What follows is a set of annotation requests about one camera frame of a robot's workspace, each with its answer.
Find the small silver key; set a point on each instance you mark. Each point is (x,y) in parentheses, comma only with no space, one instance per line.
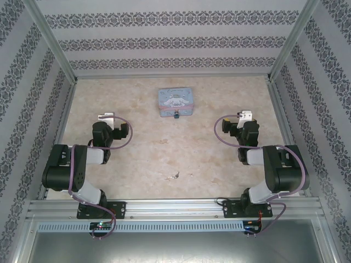
(173,176)

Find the controller circuit board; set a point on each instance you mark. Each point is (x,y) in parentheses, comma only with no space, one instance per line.
(252,228)
(101,225)

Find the right controller circuit board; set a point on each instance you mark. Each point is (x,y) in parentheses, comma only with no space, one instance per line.
(252,228)

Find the grey sheet metal panel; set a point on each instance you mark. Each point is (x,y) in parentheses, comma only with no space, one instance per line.
(175,248)

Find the left controller circuit board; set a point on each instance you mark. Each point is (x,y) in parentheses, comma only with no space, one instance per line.
(101,225)

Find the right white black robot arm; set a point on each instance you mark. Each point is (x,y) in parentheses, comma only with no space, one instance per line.
(257,157)

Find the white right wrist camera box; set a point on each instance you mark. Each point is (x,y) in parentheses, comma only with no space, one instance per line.
(244,117)

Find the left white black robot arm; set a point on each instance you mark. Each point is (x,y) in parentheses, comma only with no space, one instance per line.
(90,156)

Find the aluminium frame post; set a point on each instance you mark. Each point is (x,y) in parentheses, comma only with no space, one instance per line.
(52,43)
(293,41)

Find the aluminium side rail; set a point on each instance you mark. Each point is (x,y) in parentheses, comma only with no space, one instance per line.
(288,123)
(59,137)

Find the light blue cartoon tin box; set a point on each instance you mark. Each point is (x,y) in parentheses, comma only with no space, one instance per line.
(175,100)

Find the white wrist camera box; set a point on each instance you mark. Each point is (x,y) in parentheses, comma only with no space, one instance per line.
(244,117)
(108,118)

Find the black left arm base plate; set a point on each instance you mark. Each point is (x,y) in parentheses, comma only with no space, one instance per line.
(118,208)

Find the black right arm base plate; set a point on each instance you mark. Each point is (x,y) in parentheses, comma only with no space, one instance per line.
(231,208)

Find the aluminium mounting rail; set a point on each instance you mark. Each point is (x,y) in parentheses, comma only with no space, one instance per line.
(175,208)

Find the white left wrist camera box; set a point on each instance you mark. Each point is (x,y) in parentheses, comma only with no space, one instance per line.
(108,118)

